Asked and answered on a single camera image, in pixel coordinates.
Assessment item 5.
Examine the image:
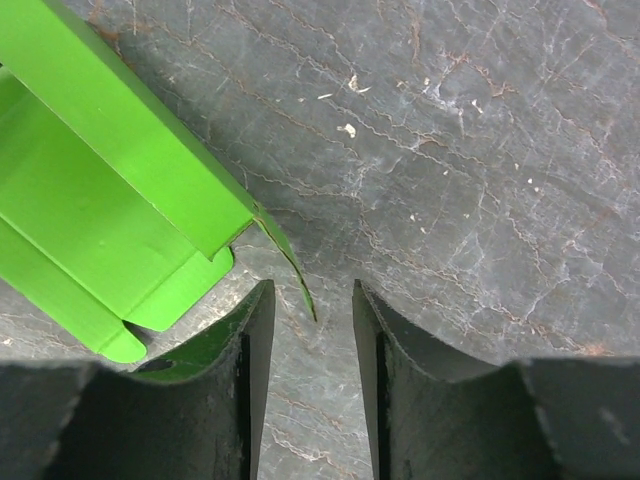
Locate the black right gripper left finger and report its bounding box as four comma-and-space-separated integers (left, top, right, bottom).
1, 280, 275, 479

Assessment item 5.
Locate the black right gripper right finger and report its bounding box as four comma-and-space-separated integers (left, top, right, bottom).
352, 281, 639, 479

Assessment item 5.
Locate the green paper box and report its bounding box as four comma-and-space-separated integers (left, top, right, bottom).
1, 1, 294, 364

